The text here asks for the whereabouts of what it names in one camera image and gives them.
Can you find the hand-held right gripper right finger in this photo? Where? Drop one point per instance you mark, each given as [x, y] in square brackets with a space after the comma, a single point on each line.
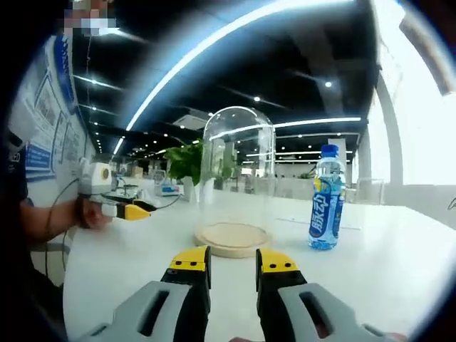
[295, 306]

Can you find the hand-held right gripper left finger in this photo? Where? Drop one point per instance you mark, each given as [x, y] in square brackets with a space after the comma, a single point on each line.
[149, 313]

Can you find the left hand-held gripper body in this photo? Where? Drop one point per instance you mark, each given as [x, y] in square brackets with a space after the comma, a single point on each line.
[94, 178]

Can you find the round wooden base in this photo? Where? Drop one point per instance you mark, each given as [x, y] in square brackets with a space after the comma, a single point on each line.
[231, 246]

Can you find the blue Mizone drink bottle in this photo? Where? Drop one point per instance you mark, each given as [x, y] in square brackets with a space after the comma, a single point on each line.
[326, 213]

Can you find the clear glass dome cover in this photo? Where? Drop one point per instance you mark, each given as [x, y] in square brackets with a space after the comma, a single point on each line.
[237, 142]

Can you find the person's left hand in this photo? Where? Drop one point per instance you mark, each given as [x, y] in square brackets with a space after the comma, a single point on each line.
[90, 215]

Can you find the person's right hand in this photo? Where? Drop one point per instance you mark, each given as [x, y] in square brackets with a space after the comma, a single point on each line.
[397, 337]

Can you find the blue white box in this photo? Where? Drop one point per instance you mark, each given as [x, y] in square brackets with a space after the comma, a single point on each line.
[171, 188]

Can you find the green plant in white pot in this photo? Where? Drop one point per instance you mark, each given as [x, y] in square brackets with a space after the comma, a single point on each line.
[187, 164]

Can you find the blue white wall poster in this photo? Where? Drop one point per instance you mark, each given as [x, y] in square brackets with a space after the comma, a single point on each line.
[53, 117]

